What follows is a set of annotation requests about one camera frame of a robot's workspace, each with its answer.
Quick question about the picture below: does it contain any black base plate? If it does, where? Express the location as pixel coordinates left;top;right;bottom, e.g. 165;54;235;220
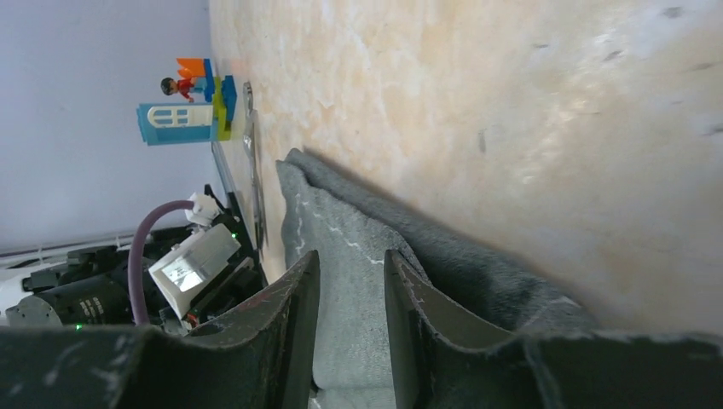
211;140;269;287

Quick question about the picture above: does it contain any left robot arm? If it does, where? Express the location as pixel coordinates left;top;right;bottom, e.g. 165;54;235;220
1;245;135;329

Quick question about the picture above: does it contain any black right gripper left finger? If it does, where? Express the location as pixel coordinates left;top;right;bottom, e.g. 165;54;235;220
186;251;320;408

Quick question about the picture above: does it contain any grey cloth napkin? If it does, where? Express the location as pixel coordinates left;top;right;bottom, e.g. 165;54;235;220
276;149;596;408

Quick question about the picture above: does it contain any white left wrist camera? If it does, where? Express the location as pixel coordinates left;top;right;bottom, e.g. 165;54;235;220
148;193;241;320

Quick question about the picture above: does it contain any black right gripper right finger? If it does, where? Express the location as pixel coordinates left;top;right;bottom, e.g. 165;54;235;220
384;251;526;408

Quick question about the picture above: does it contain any colourful card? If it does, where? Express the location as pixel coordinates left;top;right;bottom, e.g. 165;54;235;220
136;58;238;146

